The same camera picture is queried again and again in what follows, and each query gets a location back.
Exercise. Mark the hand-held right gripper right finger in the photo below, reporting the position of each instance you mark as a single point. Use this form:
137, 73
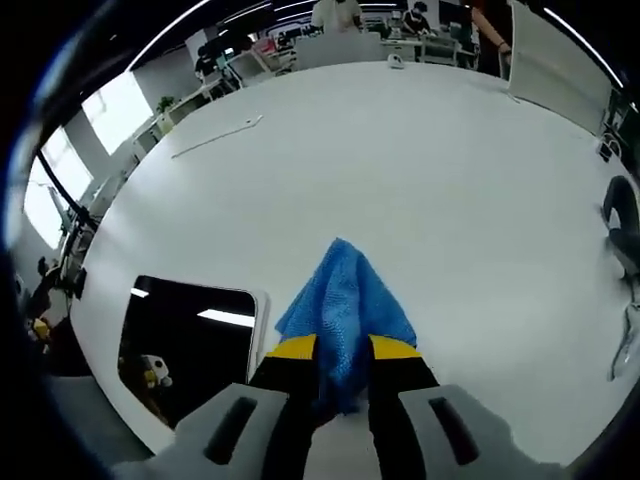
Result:
440, 430

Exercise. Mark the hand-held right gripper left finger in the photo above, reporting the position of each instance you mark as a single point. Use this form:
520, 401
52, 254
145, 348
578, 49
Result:
240, 430

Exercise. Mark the blue cleaning cloth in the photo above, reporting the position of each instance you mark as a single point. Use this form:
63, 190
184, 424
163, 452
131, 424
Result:
345, 300

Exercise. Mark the black stand pole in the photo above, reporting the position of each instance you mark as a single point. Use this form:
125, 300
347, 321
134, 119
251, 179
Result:
62, 192

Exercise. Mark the green potted plant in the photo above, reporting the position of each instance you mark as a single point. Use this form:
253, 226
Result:
165, 103

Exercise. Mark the grey padded headset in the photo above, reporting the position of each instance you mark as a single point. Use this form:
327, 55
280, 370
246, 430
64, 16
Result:
625, 210

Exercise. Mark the flat white strip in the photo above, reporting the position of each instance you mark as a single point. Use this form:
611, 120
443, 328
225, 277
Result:
251, 122

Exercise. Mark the small white box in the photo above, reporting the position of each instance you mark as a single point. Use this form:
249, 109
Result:
608, 148

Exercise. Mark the white office chair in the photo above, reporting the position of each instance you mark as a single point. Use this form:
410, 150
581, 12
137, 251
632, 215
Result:
246, 64

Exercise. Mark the small white device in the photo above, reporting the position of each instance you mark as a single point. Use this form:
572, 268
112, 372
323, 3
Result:
397, 61

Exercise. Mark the white divider panel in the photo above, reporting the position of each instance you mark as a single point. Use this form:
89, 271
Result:
555, 70

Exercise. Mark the white mesh chair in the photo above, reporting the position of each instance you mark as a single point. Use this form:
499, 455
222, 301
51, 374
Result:
440, 48

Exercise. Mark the grey backed chair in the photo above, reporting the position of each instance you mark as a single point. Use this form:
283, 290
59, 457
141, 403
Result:
340, 51

